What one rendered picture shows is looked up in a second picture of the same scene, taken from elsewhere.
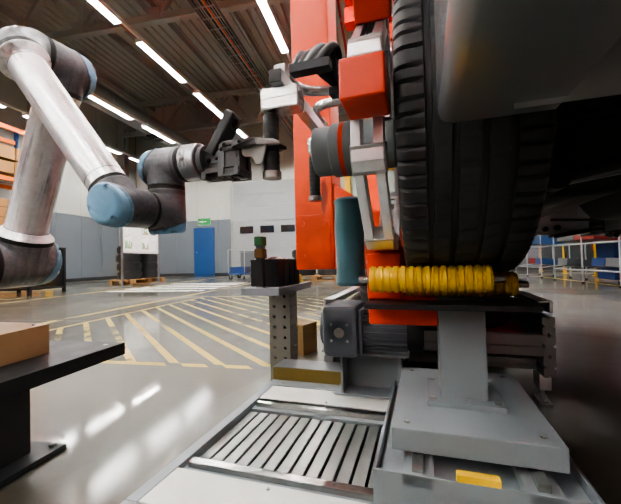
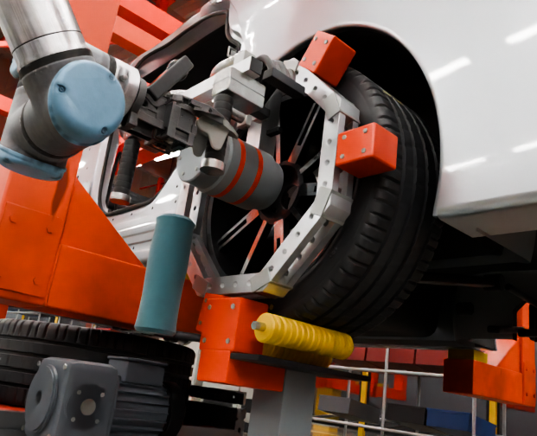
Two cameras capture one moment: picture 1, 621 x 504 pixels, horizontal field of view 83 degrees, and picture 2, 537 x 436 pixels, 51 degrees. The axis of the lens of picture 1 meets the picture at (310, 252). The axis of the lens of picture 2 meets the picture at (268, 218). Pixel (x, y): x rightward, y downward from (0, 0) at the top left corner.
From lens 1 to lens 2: 0.86 m
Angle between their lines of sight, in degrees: 60
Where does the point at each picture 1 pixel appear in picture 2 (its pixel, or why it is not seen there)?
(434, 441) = not seen: outside the picture
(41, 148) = not seen: outside the picture
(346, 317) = (105, 382)
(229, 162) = (182, 125)
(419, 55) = (400, 152)
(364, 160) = (338, 208)
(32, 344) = not seen: outside the picture
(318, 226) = (39, 232)
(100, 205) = (90, 99)
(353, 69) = (382, 137)
